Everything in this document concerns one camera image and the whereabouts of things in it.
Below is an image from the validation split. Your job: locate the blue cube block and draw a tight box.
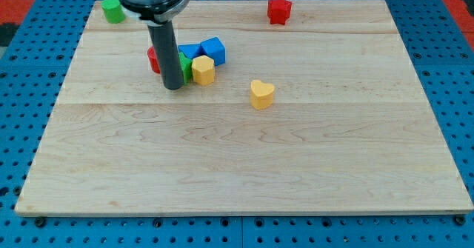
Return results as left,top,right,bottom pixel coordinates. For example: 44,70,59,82
200,37,226,66

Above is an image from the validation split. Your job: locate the red round block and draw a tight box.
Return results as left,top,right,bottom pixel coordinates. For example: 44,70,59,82
147,46,161,74

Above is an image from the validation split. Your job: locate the wooden board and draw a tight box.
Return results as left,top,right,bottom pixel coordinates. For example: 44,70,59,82
16,0,473,217

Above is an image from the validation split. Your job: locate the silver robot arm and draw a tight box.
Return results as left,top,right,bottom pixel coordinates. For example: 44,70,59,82
119,0,190,90

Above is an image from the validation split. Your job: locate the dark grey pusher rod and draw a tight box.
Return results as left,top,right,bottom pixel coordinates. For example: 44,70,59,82
147,21,184,90

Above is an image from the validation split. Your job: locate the blue flat block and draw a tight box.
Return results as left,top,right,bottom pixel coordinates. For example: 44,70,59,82
178,44,204,59

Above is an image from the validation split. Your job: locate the red star block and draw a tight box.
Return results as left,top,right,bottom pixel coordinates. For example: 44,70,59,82
267,0,293,25

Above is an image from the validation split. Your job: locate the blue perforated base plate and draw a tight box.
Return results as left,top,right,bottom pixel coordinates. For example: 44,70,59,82
1,0,473,247

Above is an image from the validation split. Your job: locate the green cylinder block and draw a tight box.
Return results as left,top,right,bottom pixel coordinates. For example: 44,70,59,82
101,0,126,24

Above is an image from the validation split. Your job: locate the green star block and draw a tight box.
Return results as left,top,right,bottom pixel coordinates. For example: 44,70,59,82
178,52,193,85

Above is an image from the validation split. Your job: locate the yellow heart block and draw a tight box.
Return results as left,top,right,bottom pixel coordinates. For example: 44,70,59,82
250,80,276,110

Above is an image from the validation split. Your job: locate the yellow hexagon block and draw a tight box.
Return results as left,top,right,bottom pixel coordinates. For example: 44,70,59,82
192,56,215,86

